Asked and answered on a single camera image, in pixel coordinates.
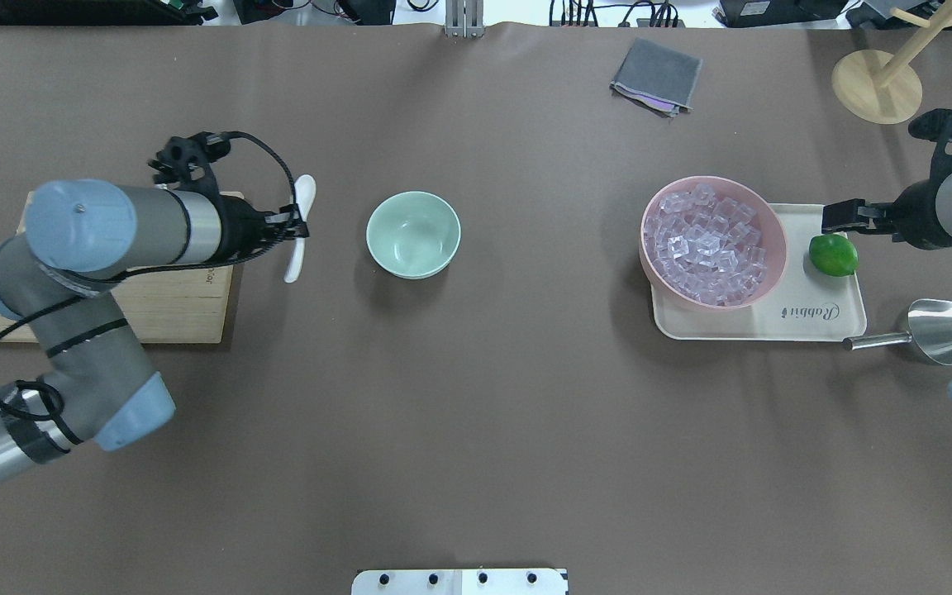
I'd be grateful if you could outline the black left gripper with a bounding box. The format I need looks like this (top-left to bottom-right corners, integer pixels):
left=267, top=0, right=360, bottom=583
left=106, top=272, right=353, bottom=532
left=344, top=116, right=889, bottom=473
left=218, top=197, right=310, bottom=264

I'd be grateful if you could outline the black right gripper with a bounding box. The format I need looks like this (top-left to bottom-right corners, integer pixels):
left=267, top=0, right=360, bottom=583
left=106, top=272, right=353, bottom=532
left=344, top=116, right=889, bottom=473
left=821, top=180, right=952, bottom=251

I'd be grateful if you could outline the white ceramic spoon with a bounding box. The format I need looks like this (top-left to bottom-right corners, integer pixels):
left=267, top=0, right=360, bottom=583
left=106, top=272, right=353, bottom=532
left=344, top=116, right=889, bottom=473
left=283, top=174, right=317, bottom=283

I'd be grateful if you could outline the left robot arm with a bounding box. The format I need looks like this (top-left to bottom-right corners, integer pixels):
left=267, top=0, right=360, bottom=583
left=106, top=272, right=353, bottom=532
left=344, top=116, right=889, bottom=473
left=0, top=174, right=317, bottom=483

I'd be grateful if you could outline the light green ceramic bowl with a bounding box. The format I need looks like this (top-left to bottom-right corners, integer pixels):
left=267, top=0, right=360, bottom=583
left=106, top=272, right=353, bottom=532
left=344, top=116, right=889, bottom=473
left=365, top=191, right=462, bottom=281

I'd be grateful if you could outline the metal ice scoop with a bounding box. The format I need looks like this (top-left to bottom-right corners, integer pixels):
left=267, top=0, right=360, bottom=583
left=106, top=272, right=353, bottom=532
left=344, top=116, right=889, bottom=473
left=842, top=298, right=952, bottom=366

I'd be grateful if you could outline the pink bowl of ice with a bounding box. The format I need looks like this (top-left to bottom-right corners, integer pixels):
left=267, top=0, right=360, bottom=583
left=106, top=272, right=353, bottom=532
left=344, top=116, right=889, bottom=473
left=639, top=176, right=788, bottom=310

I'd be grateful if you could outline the green lime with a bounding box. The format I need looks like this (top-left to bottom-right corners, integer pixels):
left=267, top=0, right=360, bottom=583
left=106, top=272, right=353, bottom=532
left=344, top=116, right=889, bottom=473
left=807, top=234, right=860, bottom=278

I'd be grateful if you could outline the beige plastic tray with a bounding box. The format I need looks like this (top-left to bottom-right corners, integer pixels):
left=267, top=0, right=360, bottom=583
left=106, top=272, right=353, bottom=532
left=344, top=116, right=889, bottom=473
left=650, top=203, right=868, bottom=343

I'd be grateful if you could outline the wooden mug tree stand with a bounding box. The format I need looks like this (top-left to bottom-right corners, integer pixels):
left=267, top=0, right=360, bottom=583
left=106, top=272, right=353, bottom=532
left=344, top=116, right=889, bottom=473
left=831, top=1, right=952, bottom=125

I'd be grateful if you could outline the bamboo cutting board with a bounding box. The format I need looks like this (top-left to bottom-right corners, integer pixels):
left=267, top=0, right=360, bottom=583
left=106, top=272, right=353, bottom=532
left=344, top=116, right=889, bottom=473
left=0, top=192, right=245, bottom=345

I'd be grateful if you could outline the grey folded cloth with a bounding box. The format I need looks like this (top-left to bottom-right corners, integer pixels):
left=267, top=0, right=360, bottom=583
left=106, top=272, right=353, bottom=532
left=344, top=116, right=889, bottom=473
left=609, top=39, right=704, bottom=117

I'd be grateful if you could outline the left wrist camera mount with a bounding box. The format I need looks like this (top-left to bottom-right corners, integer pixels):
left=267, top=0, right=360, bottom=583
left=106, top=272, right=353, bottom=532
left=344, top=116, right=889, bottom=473
left=147, top=132, right=231, bottom=198

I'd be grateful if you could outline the aluminium frame post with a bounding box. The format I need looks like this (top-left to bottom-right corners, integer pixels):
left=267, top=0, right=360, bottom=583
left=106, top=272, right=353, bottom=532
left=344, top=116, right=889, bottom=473
left=442, top=0, right=486, bottom=39

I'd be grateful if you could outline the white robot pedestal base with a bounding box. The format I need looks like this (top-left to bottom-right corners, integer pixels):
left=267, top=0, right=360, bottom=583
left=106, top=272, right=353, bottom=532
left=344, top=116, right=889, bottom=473
left=350, top=568, right=570, bottom=594

